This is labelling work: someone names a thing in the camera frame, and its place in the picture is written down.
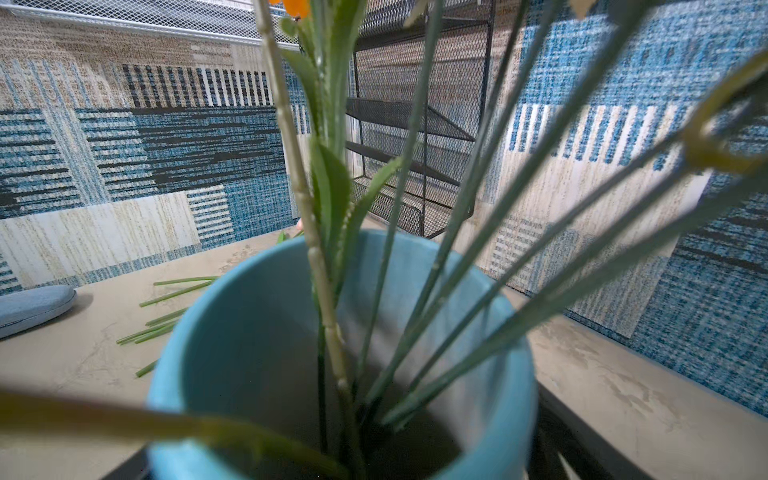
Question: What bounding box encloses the black mesh shelf rack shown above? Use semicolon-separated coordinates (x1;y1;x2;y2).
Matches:
346;1;496;238

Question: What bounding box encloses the orange marigold flower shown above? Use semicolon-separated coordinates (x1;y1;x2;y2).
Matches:
259;1;402;454

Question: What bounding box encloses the tulip bunch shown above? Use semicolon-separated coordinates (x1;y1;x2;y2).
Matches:
102;222;300;389

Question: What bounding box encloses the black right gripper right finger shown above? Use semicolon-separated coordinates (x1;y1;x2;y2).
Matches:
527;384;650;479

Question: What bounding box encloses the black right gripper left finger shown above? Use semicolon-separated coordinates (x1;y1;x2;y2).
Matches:
102;448;150;480

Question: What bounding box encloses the light blue ceramic vase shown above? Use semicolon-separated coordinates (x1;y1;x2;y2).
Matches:
145;229;539;480

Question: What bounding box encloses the cream sunflower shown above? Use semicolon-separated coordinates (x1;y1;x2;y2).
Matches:
1;1;366;479

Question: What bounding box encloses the blue rose bouquet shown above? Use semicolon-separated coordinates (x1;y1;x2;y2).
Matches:
357;1;767;432

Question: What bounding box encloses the grey blue glasses case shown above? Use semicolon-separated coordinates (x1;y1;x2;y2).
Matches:
1;285;77;339

